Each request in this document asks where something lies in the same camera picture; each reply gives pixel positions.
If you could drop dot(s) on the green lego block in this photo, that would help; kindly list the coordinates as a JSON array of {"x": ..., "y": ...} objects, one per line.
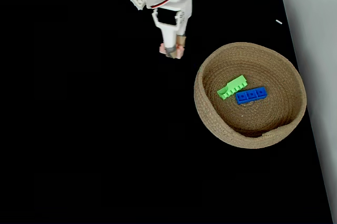
[{"x": 233, "y": 87}]

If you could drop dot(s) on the blue lego block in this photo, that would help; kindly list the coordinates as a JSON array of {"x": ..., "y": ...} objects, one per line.
[{"x": 251, "y": 95}]

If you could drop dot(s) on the small white scrap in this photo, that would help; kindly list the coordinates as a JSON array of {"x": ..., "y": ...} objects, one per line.
[{"x": 279, "y": 21}]

